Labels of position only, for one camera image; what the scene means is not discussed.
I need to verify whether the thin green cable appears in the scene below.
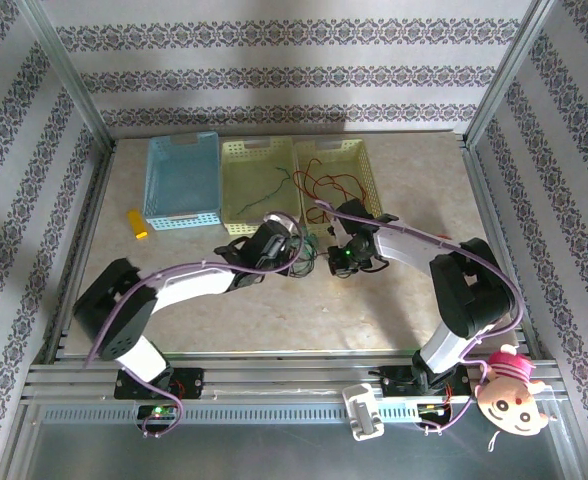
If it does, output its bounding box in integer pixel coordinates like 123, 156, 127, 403
237, 164, 296, 216
301, 232, 321, 261

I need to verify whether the yellow plastic basket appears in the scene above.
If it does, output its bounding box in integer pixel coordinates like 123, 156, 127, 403
221, 137, 303, 237
292, 138, 384, 239

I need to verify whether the blue plastic basket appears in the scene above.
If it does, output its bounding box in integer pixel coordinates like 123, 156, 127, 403
142, 130, 223, 233

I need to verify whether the small yellow block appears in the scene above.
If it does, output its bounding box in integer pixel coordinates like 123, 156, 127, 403
126, 208, 150, 241

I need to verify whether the small controller circuit board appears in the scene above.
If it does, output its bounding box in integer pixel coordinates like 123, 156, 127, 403
416, 402, 450, 419
136, 403, 180, 421

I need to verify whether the pink plush toy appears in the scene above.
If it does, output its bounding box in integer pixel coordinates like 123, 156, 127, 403
473, 343, 558, 454

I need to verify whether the right arm's purple cable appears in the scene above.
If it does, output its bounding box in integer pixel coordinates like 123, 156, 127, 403
316, 199, 525, 437

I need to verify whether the arm's purple cable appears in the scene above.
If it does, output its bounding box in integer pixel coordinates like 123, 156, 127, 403
316, 199, 525, 437
84, 212, 306, 440

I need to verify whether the left arm's purple cable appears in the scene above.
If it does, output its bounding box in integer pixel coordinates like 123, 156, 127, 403
84, 212, 306, 440

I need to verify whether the aluminium frame cross rail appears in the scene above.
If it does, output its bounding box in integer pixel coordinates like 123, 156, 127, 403
21, 349, 573, 402

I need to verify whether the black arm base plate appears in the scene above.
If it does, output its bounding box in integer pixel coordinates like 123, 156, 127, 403
113, 367, 206, 401
368, 363, 455, 401

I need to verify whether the white plastic camera clamp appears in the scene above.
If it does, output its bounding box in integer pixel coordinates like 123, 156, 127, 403
341, 383, 386, 442

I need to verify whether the slotted grey cable duct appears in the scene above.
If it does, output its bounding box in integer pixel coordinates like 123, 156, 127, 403
36, 403, 480, 426

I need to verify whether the aluminium frame post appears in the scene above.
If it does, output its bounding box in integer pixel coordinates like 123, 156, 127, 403
16, 0, 118, 154
461, 0, 560, 149

